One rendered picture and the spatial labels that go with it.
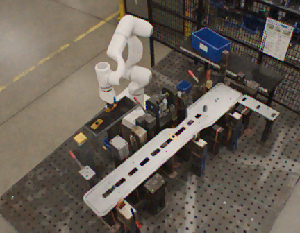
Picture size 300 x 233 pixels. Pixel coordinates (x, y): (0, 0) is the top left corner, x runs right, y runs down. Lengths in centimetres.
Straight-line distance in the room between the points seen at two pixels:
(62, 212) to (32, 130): 170
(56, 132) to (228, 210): 219
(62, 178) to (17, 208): 36
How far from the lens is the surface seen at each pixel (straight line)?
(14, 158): 366
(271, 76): 267
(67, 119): 381
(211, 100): 242
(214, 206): 224
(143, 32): 210
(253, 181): 239
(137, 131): 211
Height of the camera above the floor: 268
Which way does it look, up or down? 47 degrees down
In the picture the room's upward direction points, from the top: 4 degrees counter-clockwise
